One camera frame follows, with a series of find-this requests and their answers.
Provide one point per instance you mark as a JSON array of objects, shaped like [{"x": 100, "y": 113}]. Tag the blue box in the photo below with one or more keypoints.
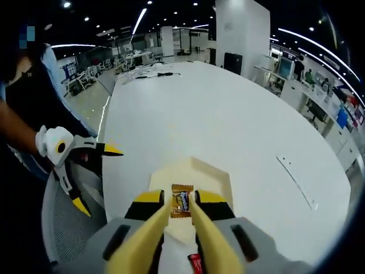
[{"x": 342, "y": 117}]

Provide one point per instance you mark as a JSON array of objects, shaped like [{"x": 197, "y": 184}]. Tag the beige hexagonal container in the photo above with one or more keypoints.
[{"x": 199, "y": 177}]

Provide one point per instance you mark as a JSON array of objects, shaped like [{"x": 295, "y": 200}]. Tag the brown candy food packet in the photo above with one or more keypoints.
[{"x": 182, "y": 204}]

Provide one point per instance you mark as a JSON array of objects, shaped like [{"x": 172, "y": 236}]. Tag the group of white office chairs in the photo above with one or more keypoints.
[{"x": 94, "y": 71}]

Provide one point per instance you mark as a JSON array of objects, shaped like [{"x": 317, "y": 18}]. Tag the white square pillar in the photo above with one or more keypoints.
[{"x": 245, "y": 31}]

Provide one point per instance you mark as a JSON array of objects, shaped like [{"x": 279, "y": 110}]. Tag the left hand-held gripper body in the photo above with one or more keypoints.
[{"x": 52, "y": 140}]

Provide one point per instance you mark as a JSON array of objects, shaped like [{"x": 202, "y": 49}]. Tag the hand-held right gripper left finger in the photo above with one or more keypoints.
[{"x": 141, "y": 210}]

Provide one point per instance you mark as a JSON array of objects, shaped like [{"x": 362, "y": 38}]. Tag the person's left hand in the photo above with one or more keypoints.
[{"x": 84, "y": 157}]

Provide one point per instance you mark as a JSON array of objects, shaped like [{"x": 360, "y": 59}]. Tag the red food bar packet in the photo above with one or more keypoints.
[{"x": 196, "y": 264}]

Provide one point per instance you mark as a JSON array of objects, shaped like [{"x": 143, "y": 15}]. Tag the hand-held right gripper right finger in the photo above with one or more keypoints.
[{"x": 225, "y": 211}]

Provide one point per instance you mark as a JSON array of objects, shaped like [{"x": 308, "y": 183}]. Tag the white mesh office chair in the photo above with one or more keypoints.
[{"x": 71, "y": 228}]

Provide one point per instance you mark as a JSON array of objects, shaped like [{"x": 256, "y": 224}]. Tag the blue notice board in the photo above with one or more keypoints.
[{"x": 69, "y": 71}]

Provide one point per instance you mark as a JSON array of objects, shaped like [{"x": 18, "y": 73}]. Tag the white monitor teal screen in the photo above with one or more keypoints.
[{"x": 286, "y": 68}]

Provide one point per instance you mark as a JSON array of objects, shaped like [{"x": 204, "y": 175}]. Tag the person's dark clothed torso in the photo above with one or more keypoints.
[{"x": 34, "y": 97}]

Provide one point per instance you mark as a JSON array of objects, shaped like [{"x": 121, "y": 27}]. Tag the long white counter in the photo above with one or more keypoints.
[{"x": 296, "y": 91}]

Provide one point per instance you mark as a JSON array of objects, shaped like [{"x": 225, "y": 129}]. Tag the black desk chair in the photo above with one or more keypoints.
[{"x": 316, "y": 112}]

